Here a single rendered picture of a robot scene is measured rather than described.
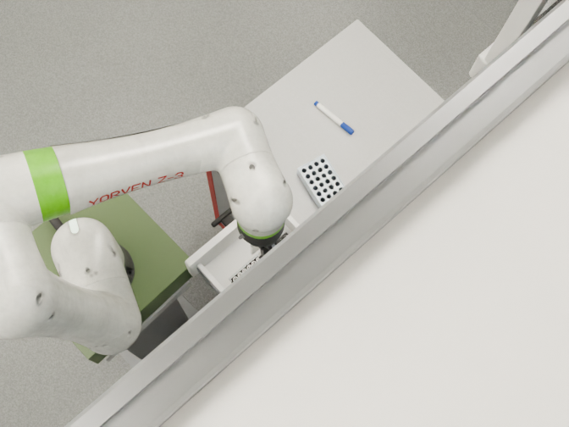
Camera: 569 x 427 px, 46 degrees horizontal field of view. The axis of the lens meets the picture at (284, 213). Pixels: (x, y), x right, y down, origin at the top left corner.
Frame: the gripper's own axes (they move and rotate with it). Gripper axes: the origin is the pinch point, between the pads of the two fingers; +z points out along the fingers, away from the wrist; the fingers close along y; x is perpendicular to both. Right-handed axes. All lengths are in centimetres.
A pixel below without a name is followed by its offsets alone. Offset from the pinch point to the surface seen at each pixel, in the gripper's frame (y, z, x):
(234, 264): 4.4, 16.7, 4.2
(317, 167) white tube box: 11.0, 21.2, -30.3
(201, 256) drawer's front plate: 9.3, 7.6, 9.8
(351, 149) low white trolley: 9.6, 24.7, -42.1
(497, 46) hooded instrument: 1, 2, -81
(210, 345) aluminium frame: -21, -99, 24
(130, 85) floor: 106, 102, -24
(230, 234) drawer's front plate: 9.3, 9.1, 1.1
